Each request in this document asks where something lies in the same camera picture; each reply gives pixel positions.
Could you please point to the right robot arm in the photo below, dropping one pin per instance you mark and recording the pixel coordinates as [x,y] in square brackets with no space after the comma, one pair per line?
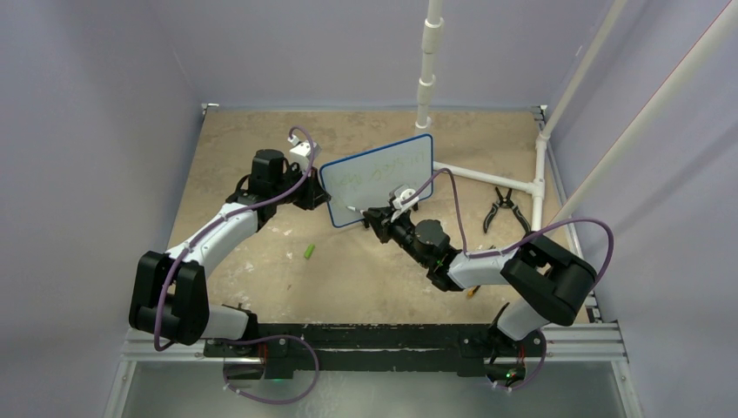
[551,281]

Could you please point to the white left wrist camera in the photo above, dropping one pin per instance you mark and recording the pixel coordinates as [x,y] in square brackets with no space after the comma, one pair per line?
[302,152]

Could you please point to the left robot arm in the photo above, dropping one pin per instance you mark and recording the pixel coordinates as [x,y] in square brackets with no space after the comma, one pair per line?
[170,298]

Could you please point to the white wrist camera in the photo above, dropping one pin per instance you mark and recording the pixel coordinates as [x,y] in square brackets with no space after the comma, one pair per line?
[402,199]
[302,152]

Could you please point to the black handled pliers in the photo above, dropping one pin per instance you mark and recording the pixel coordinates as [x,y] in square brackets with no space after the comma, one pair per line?
[504,201]

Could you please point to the yellow handled pliers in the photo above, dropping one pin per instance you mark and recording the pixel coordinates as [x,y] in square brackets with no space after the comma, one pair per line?
[471,293]

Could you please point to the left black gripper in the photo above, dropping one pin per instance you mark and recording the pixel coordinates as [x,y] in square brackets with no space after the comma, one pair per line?
[317,195]

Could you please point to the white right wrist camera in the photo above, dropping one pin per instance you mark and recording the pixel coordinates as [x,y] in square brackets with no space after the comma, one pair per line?
[402,199]

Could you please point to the green marker cap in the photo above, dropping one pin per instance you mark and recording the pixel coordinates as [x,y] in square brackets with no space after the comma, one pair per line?
[309,251]

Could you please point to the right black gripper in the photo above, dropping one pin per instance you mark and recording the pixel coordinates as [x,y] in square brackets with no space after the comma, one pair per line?
[377,215]

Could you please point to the blue framed whiteboard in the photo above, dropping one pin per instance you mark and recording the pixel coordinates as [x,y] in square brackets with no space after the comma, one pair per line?
[366,179]

